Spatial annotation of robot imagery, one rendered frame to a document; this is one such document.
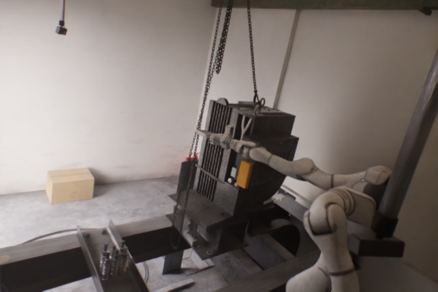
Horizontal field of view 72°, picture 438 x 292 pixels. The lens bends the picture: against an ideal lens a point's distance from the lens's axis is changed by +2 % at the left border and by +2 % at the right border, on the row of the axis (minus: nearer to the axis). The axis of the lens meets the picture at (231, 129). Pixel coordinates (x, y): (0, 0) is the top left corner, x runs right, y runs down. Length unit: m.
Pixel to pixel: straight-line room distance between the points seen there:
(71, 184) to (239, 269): 2.30
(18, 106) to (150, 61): 1.49
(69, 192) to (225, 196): 2.19
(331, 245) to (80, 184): 3.21
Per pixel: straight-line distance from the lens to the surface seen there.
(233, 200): 2.08
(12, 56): 3.72
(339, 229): 1.00
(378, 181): 1.12
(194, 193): 2.32
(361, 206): 1.12
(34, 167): 4.06
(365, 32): 2.90
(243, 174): 1.84
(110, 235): 2.21
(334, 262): 1.03
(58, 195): 3.85
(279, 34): 3.40
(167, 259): 2.90
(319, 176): 1.44
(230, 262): 2.23
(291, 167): 1.47
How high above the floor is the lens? 1.95
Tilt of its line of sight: 14 degrees down
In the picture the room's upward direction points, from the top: 12 degrees clockwise
